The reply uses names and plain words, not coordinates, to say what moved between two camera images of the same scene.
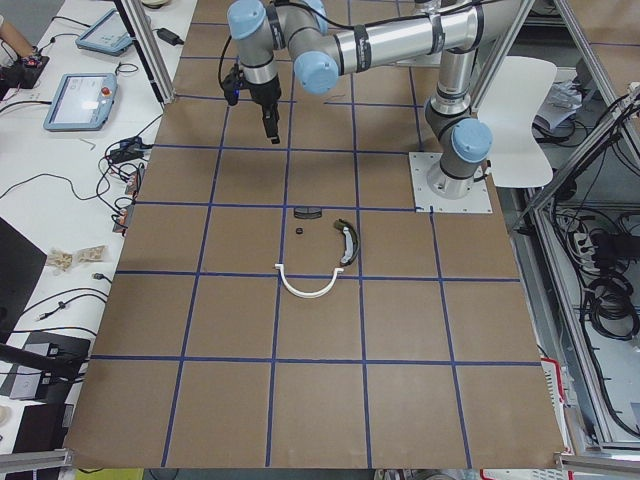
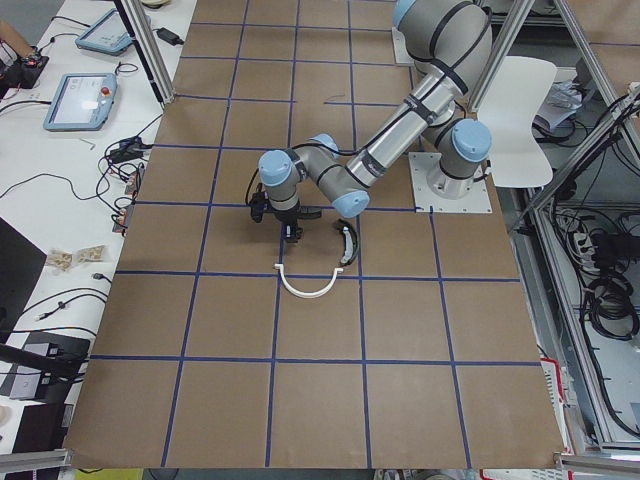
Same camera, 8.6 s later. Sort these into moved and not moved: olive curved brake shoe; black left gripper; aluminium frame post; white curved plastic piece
Moved: black left gripper
Not moved: white curved plastic piece; aluminium frame post; olive curved brake shoe
